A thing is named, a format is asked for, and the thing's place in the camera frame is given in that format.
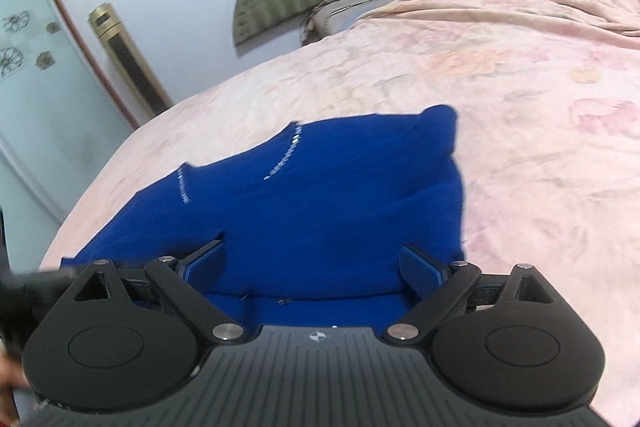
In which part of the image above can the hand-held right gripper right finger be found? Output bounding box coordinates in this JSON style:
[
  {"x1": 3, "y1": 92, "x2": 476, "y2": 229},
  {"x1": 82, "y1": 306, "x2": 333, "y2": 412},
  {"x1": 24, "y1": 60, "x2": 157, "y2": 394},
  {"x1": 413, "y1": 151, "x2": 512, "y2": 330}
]
[{"x1": 385, "y1": 244, "x2": 551, "y2": 349}]

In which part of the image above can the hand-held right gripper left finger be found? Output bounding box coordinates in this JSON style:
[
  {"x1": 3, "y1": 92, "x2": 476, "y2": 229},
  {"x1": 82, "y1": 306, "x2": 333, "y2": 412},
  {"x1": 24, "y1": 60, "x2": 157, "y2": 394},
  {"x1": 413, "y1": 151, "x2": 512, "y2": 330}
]
[{"x1": 62, "y1": 240, "x2": 246, "y2": 346}]

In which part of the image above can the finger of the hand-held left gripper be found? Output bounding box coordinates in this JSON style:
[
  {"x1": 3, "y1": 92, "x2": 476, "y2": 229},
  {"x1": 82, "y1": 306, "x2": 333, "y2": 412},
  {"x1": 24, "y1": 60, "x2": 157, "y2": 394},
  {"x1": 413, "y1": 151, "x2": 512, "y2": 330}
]
[{"x1": 20, "y1": 268, "x2": 80, "y2": 308}]

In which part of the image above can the blue knit sweater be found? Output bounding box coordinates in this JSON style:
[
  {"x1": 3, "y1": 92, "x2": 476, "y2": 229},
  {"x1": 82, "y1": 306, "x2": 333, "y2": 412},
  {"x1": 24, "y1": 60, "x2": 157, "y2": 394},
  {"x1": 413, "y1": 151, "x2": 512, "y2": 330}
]
[{"x1": 60, "y1": 104, "x2": 468, "y2": 343}]

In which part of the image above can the pink floral bed sheet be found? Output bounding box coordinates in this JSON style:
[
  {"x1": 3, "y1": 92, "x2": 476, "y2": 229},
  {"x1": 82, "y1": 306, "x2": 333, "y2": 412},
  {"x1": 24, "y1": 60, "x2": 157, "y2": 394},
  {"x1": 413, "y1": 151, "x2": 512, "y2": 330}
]
[{"x1": 39, "y1": 0, "x2": 640, "y2": 425}]

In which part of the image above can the flower printed glass wardrobe door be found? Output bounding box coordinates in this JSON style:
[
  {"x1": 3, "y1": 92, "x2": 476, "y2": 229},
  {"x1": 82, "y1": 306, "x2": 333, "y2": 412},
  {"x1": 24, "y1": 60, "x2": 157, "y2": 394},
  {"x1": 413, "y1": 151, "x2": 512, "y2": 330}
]
[{"x1": 0, "y1": 0, "x2": 142, "y2": 253}]

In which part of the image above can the gold tower air conditioner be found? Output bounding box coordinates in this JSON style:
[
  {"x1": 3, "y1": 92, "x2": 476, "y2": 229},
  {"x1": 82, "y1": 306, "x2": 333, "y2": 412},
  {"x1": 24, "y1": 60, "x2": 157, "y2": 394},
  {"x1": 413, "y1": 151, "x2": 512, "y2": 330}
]
[{"x1": 87, "y1": 3, "x2": 174, "y2": 118}]

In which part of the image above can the grey pillow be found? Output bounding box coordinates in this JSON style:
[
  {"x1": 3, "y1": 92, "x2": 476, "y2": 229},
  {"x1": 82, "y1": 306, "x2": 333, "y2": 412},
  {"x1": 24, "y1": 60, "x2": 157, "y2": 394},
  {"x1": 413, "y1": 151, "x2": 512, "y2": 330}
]
[{"x1": 299, "y1": 0, "x2": 426, "y2": 46}]

